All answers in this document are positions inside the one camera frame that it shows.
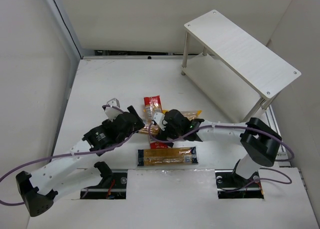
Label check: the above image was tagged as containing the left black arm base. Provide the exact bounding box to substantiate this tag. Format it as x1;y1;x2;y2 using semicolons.
80;162;128;200

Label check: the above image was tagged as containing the dark blue spaghetti bag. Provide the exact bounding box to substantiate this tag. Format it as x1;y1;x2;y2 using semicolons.
138;124;160;136

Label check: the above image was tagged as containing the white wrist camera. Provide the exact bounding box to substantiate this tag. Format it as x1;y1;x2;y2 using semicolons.
152;112;168;131
102;98;122;121

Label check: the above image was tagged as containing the yellow spaghetti bag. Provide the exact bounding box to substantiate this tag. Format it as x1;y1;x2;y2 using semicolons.
163;109;203;122

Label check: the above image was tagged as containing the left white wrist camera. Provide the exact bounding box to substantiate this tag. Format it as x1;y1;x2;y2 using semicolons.
102;98;122;121

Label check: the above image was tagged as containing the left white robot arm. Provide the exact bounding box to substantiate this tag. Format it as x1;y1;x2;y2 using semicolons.
15;105;145;217

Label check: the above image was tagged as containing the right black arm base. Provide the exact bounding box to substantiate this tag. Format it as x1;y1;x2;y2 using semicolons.
215;169;264;199

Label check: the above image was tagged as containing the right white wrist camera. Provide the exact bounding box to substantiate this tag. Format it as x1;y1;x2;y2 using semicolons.
152;112;168;131

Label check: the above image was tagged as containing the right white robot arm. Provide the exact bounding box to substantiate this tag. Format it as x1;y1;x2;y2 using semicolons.
152;109;282;188

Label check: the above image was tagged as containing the white two-tier shelf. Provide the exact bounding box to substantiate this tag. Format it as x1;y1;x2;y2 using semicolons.
181;10;301;123

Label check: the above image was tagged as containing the red spaghetti bag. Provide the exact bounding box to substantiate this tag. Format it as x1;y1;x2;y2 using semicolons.
143;95;168;149

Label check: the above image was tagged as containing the blue spaghetti bag front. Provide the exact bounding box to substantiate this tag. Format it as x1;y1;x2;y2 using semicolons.
137;146;199;167

